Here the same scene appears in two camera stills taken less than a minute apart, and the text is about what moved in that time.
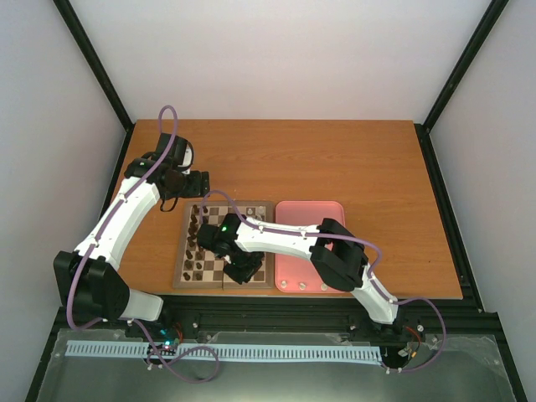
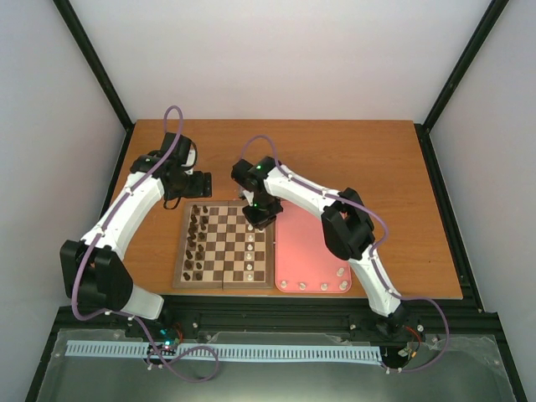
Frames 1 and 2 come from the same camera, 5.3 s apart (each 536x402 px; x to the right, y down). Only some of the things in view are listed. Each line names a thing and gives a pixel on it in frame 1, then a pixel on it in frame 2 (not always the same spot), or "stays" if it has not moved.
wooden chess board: x=198 y=267 stays
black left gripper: x=195 y=191 stays
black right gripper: x=245 y=277 to x=260 y=223
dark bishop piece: x=193 y=228 stays
